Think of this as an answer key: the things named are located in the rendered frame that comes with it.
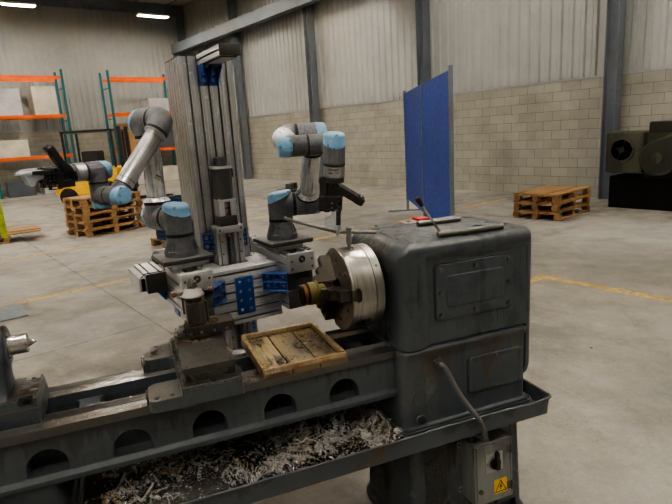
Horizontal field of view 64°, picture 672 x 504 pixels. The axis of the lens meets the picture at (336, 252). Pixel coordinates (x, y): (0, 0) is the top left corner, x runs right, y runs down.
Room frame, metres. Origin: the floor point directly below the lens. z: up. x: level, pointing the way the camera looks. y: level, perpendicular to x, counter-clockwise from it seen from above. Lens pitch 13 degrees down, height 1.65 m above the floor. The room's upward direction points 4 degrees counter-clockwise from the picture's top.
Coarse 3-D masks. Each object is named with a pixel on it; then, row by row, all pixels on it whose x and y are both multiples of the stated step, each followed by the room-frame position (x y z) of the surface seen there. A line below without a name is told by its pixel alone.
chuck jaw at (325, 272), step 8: (320, 256) 1.96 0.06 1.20; (328, 256) 1.97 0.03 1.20; (320, 264) 1.96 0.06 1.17; (328, 264) 1.95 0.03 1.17; (320, 272) 1.92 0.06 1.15; (328, 272) 1.93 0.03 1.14; (312, 280) 1.93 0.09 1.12; (320, 280) 1.90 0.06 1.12; (328, 280) 1.91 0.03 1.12; (336, 280) 1.95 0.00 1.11
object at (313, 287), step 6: (312, 282) 1.88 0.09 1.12; (300, 288) 1.86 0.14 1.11; (306, 288) 1.85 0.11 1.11; (312, 288) 1.85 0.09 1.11; (318, 288) 1.86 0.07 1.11; (300, 294) 1.90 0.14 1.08; (306, 294) 1.84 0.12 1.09; (312, 294) 1.84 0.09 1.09; (318, 294) 1.85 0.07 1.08; (300, 300) 1.88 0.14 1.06; (306, 300) 1.84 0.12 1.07; (312, 300) 1.84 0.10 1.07; (318, 300) 1.85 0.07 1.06
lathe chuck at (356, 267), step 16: (336, 256) 1.91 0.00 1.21; (352, 256) 1.86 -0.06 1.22; (336, 272) 1.92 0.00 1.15; (352, 272) 1.81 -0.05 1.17; (368, 272) 1.82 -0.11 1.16; (352, 288) 1.78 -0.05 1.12; (368, 288) 1.80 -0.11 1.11; (352, 304) 1.79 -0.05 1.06; (368, 304) 1.80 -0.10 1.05; (336, 320) 1.95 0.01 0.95; (352, 320) 1.80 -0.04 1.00; (368, 320) 1.83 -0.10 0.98
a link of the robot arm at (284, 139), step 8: (280, 128) 2.22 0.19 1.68; (288, 128) 2.26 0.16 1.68; (272, 136) 2.22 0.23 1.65; (280, 136) 1.91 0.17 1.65; (288, 136) 1.90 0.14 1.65; (296, 136) 1.91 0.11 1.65; (304, 136) 1.91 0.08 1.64; (280, 144) 1.88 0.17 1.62; (288, 144) 1.88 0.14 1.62; (296, 144) 1.89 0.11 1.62; (304, 144) 1.89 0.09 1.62; (280, 152) 1.89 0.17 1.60; (288, 152) 1.89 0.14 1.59; (296, 152) 1.89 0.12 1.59; (304, 152) 1.90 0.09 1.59
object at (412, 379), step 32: (416, 352) 1.79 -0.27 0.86; (448, 352) 1.85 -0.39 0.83; (480, 352) 1.91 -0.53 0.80; (512, 352) 1.95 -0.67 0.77; (416, 384) 1.81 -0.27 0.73; (448, 384) 1.85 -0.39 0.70; (480, 384) 1.90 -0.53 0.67; (512, 384) 1.96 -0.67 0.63; (416, 416) 1.80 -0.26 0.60; (448, 416) 1.85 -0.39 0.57; (448, 448) 1.89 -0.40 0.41; (512, 448) 1.99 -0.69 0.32; (384, 480) 2.04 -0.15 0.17; (416, 480) 1.83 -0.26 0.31; (448, 480) 1.88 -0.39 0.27
